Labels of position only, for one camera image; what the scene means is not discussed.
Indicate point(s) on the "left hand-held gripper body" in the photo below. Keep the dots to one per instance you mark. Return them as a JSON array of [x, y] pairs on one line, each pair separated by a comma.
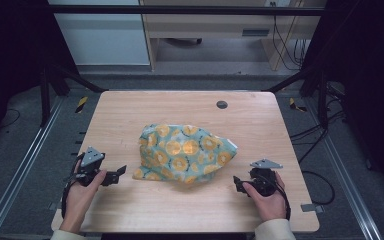
[[91, 159]]

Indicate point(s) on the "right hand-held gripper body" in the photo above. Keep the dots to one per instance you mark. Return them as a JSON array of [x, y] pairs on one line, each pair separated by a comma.
[[263, 178]]

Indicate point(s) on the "green cloth with orange print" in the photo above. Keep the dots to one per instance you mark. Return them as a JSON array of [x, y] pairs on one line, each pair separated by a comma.
[[183, 155]]

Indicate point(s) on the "person's right hand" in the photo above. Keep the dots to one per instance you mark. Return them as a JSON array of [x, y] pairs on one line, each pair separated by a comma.
[[268, 203]]

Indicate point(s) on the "person's left hand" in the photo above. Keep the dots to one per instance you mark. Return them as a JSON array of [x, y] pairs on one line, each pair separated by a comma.
[[81, 196]]

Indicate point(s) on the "yellow and black tape strip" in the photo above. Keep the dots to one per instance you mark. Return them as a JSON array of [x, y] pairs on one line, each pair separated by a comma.
[[296, 105], [81, 104]]

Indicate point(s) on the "grey round table grommet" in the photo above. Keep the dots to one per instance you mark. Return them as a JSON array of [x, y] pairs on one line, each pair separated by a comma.
[[222, 104]]

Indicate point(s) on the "white cabinet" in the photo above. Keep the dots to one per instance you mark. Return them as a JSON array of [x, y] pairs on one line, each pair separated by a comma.
[[103, 36]]

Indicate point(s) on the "grey metal table bracket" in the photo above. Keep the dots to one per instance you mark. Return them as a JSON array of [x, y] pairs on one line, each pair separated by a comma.
[[311, 208]]

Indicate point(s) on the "aluminium floor rail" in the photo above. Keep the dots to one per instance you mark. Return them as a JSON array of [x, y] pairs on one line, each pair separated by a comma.
[[346, 176], [16, 170]]

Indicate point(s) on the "black metal frame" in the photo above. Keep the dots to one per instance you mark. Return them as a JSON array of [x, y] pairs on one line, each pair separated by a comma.
[[186, 10]]

